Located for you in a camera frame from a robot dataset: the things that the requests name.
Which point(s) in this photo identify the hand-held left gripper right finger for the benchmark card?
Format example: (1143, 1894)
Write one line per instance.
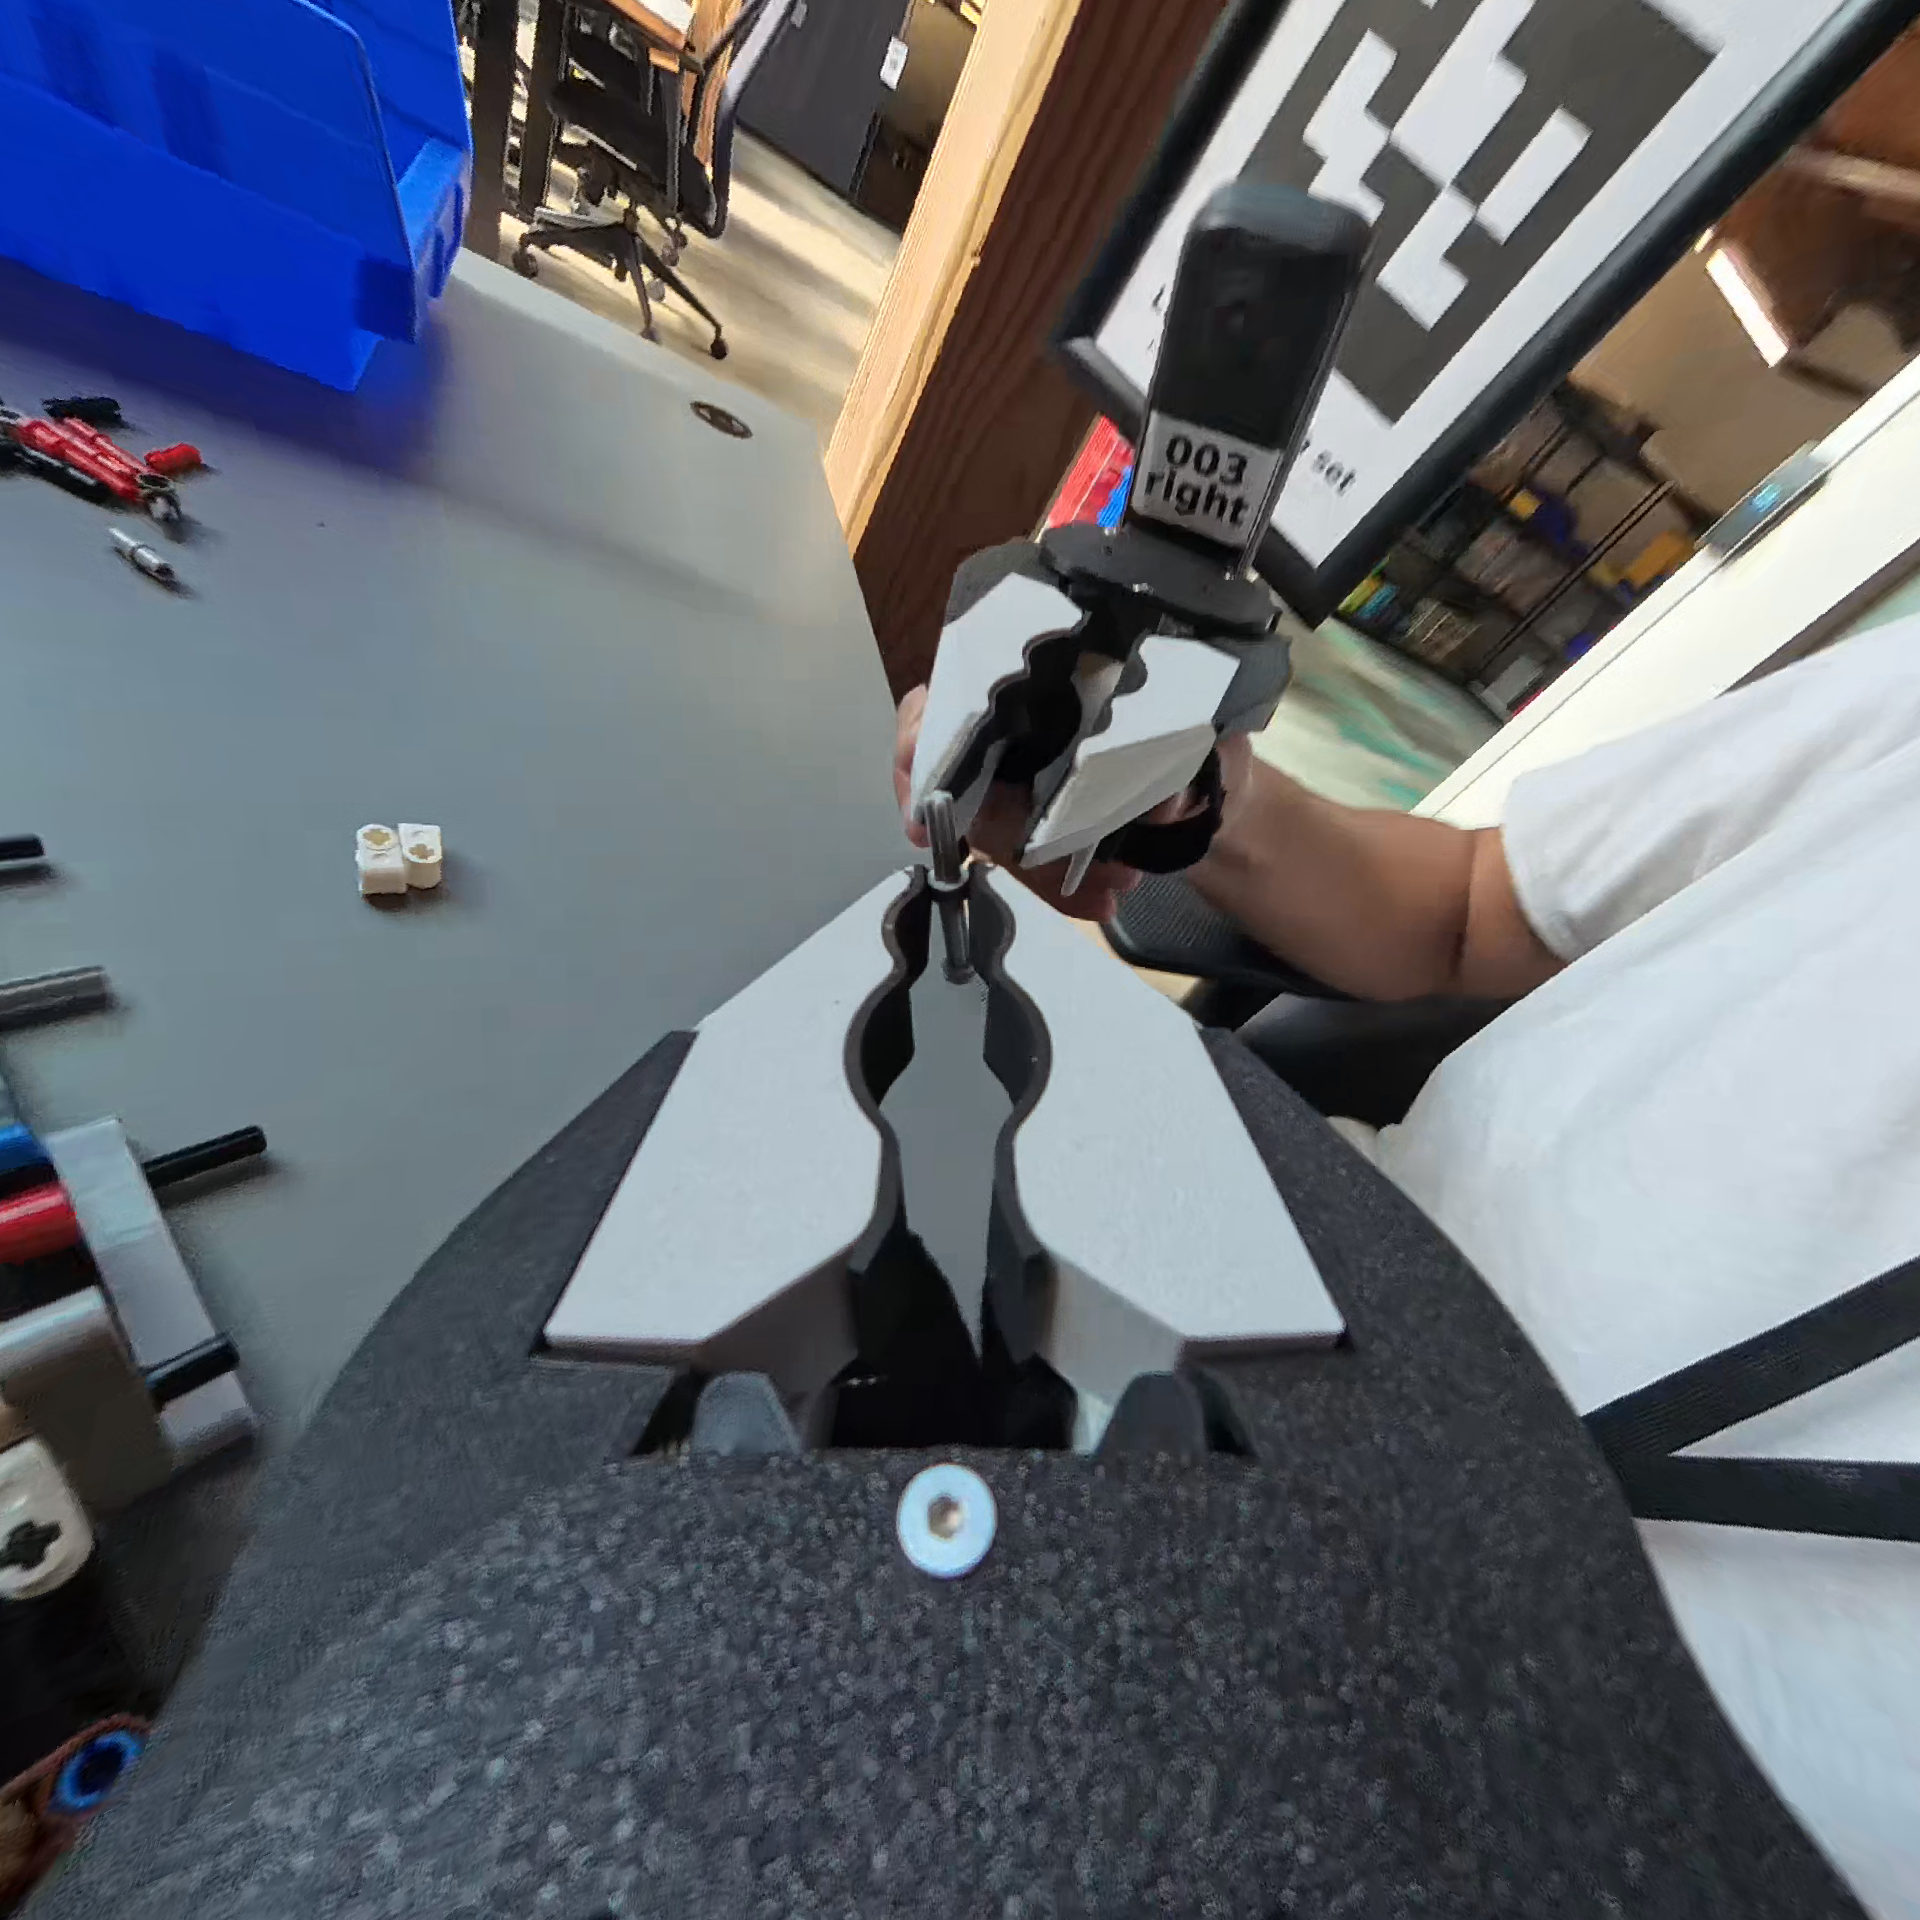
(1170, 1200)

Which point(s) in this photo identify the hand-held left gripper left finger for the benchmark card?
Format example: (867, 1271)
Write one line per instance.
(720, 1200)

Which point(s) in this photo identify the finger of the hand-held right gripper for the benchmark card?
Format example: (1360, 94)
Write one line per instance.
(974, 661)
(1162, 721)

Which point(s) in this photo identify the grey lego axle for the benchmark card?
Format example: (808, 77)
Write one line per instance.
(53, 996)
(950, 839)

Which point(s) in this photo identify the person's right forearm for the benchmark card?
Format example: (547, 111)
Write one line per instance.
(1381, 902)

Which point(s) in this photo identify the white lego connector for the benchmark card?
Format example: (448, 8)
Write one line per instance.
(399, 858)

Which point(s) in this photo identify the black lego axle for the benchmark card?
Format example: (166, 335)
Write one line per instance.
(19, 850)

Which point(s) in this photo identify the small grey lego pin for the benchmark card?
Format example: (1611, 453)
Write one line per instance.
(143, 557)

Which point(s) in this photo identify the red lego assembly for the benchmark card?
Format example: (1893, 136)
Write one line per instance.
(89, 450)

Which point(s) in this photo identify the person's right hand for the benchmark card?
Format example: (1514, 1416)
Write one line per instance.
(998, 839)

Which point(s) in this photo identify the red box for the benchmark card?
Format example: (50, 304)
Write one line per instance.
(1102, 477)

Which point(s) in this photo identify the wooden support column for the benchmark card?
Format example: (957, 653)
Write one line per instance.
(991, 300)

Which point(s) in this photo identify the framed black white marker poster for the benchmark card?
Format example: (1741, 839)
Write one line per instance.
(1501, 149)

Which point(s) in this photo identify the storage shelves with bins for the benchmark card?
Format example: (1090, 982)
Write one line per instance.
(1515, 557)

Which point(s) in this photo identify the white cabinet panel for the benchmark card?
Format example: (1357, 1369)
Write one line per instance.
(1725, 615)

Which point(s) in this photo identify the wheeled mesh office chair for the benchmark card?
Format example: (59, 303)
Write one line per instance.
(630, 149)

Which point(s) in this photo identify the pile of building parts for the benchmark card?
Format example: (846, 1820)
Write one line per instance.
(89, 1350)

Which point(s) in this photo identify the blue plastic bin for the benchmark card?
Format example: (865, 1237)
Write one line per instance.
(195, 166)

